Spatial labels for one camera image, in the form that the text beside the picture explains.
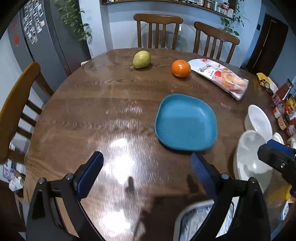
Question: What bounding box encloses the large white bowl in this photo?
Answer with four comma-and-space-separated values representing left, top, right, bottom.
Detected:
233, 130, 273, 192

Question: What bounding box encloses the medium white bowl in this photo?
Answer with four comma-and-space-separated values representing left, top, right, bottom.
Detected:
244, 104, 273, 142

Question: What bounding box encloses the dark wooden door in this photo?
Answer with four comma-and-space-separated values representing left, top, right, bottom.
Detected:
246, 14, 288, 76

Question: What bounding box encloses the wooden chair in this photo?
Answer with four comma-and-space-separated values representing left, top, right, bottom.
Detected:
133, 14, 183, 50
193, 22, 240, 64
0, 62, 54, 164

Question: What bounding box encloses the white blue patterned square plate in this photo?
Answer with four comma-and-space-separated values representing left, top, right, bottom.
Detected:
173, 200, 236, 240

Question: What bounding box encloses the yellow snack packet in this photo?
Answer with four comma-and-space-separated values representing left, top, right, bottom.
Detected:
256, 73, 278, 95

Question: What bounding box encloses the orange fruit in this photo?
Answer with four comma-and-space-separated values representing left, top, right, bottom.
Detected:
171, 60, 191, 78

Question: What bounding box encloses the wall shelf with jars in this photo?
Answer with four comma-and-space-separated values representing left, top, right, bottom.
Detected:
100, 0, 240, 19

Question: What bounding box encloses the grey refrigerator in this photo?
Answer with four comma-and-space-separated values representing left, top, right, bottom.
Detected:
8, 1, 90, 81

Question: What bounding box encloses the yellow green pear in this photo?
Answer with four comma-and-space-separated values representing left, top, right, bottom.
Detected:
130, 50, 151, 69

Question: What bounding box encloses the green hanging plant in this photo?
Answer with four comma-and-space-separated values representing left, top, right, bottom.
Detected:
54, 0, 92, 41

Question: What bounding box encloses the white bread bag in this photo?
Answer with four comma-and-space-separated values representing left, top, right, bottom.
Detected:
188, 58, 248, 101

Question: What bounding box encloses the wooden chair back right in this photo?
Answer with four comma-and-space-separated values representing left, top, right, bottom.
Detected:
193, 22, 240, 64

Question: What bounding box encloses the small white bowl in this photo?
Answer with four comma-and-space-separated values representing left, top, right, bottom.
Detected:
272, 132, 285, 145

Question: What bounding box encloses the wooden chair back middle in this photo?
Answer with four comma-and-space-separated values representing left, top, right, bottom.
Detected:
133, 14, 183, 50

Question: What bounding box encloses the wooden chair left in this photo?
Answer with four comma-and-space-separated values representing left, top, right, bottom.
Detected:
0, 62, 54, 164

